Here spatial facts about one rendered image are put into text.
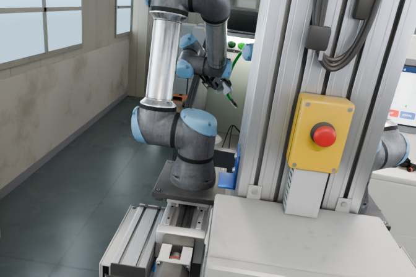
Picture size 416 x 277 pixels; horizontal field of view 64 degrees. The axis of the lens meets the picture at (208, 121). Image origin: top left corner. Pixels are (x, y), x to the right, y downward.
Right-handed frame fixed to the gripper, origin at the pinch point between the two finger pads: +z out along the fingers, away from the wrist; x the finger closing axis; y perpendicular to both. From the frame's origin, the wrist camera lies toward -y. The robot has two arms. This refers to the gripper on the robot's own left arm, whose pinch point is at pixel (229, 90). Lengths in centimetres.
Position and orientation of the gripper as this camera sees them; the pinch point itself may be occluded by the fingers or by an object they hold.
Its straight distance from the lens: 161.6
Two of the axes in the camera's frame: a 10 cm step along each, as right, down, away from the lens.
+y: -5.0, 7.9, -3.5
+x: 6.8, 1.1, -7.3
